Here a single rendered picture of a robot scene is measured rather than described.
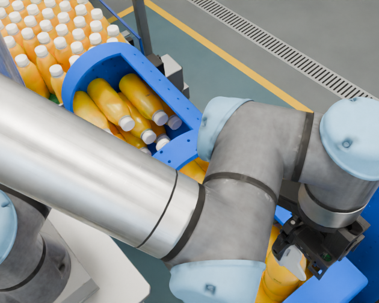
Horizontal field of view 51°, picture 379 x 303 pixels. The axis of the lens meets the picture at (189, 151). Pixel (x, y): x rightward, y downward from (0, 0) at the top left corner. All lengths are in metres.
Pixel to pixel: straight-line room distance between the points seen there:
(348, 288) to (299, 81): 2.15
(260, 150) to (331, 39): 2.82
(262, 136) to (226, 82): 2.37
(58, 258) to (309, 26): 2.79
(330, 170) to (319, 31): 2.86
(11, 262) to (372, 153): 0.52
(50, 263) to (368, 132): 0.57
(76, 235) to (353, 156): 0.67
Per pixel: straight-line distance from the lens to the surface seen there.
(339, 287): 0.78
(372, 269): 1.52
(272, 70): 2.86
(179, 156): 0.87
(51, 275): 0.76
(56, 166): 0.30
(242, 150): 0.38
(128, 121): 1.08
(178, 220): 0.31
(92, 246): 0.90
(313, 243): 0.56
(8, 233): 0.63
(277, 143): 0.40
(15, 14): 1.65
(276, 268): 0.72
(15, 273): 0.70
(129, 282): 0.85
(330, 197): 0.44
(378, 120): 0.40
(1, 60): 0.53
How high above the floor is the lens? 1.95
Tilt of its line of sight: 55 degrees down
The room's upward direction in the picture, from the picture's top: 5 degrees counter-clockwise
